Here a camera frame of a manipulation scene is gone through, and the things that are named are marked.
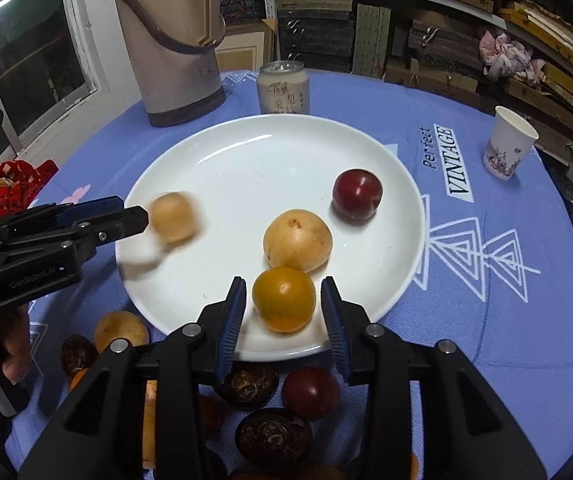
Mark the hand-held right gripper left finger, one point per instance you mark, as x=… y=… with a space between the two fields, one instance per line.
x=231 y=325

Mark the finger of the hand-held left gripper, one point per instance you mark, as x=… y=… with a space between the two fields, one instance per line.
x=126 y=222
x=96 y=207

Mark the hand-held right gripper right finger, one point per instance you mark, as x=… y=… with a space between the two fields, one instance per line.
x=337 y=332

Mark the dark purple mangosteen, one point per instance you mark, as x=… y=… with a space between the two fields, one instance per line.
x=274 y=435
x=246 y=385
x=76 y=355

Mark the white round plate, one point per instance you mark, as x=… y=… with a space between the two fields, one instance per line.
x=246 y=160

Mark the dark red plum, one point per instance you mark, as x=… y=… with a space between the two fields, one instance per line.
x=357 y=195

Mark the red printed cloth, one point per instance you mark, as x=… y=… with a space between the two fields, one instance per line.
x=16 y=185

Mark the beige thermos jug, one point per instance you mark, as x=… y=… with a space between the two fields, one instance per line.
x=176 y=75

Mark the blue printed tablecloth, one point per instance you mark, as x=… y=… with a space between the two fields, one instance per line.
x=491 y=310

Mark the white drink can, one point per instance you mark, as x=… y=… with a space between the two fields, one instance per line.
x=284 y=92

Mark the cardboard box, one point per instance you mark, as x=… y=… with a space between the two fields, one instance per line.
x=246 y=42

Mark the printed paper cup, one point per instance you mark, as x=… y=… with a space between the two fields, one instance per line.
x=506 y=145

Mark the white metal shelf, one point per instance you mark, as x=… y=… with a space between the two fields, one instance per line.
x=270 y=5

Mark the stack of dark patterned boxes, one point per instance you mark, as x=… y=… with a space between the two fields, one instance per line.
x=316 y=35

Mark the pink crumpled cloth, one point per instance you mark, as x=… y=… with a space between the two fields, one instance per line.
x=503 y=57

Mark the window with white frame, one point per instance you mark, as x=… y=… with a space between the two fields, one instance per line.
x=31 y=60

